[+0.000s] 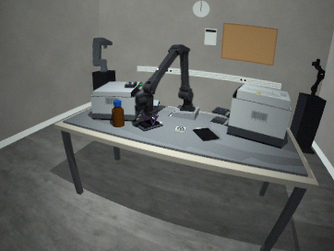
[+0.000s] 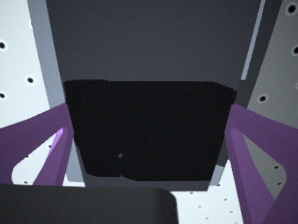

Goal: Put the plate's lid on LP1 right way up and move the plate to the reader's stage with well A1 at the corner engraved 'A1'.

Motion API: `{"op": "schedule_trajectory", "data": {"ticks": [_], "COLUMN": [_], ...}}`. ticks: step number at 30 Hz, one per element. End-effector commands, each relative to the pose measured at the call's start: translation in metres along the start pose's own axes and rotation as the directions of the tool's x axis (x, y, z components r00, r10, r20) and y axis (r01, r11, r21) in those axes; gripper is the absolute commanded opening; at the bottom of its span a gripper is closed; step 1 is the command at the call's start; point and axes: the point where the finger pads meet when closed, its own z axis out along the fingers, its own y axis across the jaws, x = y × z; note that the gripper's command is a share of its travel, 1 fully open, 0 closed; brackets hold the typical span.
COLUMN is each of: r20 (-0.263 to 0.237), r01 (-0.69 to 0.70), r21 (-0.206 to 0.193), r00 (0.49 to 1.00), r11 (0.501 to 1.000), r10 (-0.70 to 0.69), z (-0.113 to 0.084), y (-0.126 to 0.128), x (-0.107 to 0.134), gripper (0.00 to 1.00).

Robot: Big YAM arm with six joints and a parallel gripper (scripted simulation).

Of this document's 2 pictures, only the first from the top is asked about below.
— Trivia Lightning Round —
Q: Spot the brown bottle with blue cap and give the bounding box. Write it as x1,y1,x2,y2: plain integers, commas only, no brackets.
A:
112,100,125,127

